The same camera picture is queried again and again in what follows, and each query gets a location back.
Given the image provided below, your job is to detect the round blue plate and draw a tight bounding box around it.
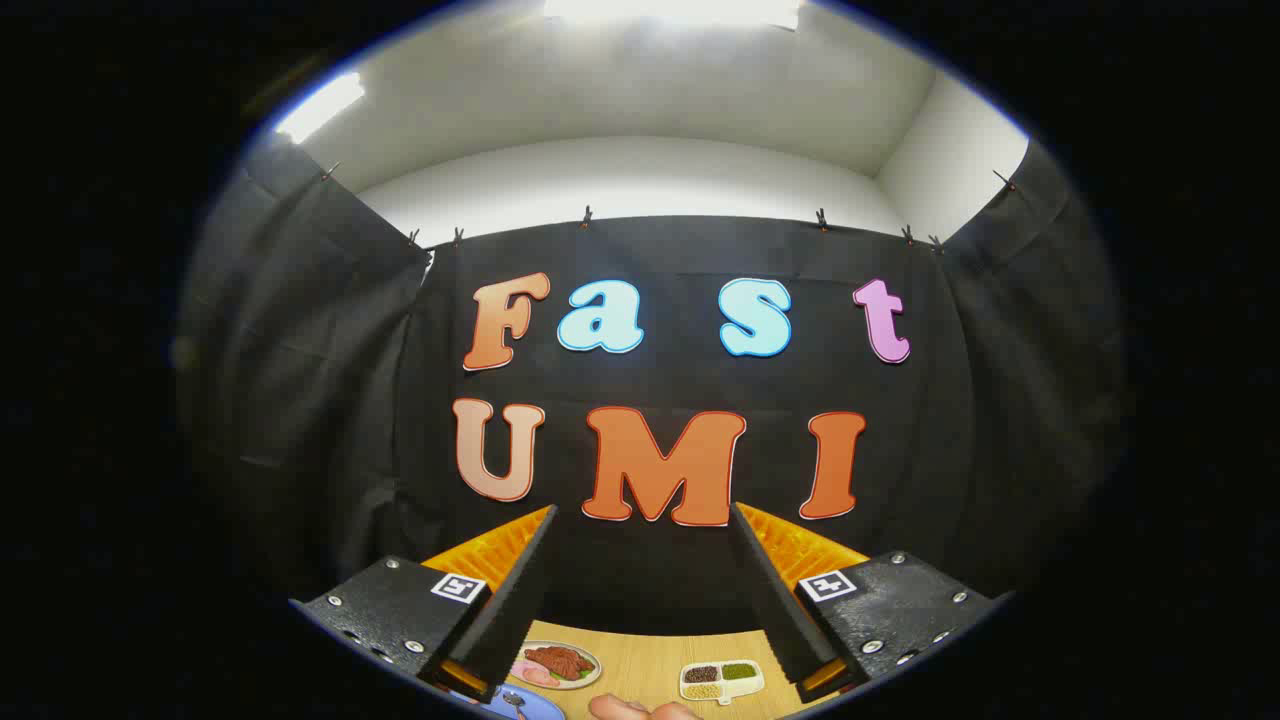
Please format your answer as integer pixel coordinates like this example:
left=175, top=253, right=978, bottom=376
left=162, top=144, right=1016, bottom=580
left=455, top=685, right=566, bottom=720

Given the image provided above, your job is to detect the wide ceiling light panel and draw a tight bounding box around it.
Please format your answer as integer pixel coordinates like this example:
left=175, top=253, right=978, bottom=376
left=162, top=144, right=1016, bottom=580
left=545, top=0, right=801, bottom=29

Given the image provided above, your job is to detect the oval grey plate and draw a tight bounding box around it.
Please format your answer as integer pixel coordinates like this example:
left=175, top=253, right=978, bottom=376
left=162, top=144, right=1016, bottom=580
left=508, top=641, right=603, bottom=691

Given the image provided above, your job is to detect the row of black cloth clips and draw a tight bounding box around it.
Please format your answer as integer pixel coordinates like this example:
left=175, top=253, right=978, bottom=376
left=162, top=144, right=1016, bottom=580
left=320, top=160, right=1016, bottom=256

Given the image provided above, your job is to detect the narrow ceiling light panel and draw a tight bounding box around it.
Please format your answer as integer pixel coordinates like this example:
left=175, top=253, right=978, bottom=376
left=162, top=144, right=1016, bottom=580
left=275, top=72, right=366, bottom=143

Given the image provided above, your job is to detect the brown steak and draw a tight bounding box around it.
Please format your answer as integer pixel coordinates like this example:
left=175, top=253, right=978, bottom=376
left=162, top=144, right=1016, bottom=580
left=525, top=647, right=593, bottom=681

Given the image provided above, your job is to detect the white divided tray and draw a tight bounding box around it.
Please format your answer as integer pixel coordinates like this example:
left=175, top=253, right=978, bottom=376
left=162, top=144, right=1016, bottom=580
left=680, top=660, right=766, bottom=706

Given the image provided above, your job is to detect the black backdrop cloth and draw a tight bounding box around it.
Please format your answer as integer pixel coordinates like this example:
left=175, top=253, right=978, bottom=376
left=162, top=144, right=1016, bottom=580
left=175, top=135, right=1131, bottom=641

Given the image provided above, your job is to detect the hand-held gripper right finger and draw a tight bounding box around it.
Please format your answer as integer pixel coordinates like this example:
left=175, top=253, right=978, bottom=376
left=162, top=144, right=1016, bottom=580
left=730, top=502, right=1011, bottom=704

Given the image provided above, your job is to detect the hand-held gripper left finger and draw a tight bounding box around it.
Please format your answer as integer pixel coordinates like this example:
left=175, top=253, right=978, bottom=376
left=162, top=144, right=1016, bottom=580
left=290, top=504, right=559, bottom=705

